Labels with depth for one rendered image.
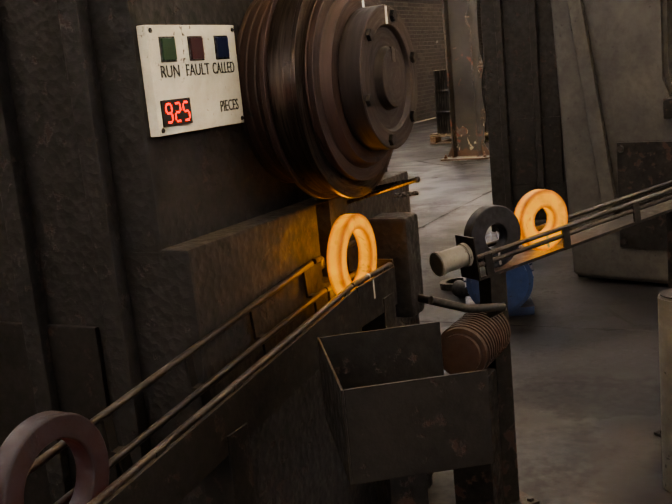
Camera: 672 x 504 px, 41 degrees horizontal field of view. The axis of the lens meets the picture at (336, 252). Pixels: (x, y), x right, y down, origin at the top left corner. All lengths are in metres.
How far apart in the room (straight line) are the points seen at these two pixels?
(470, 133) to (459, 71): 0.72
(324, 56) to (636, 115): 2.88
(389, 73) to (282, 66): 0.23
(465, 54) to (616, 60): 6.38
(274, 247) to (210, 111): 0.29
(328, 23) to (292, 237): 0.42
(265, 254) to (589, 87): 2.96
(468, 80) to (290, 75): 9.12
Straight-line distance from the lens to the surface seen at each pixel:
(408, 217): 2.09
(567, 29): 4.56
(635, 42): 4.42
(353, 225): 1.89
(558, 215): 2.38
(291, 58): 1.67
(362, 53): 1.72
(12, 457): 1.18
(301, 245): 1.85
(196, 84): 1.63
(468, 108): 10.77
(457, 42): 10.78
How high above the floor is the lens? 1.14
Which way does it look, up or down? 11 degrees down
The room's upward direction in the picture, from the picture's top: 6 degrees counter-clockwise
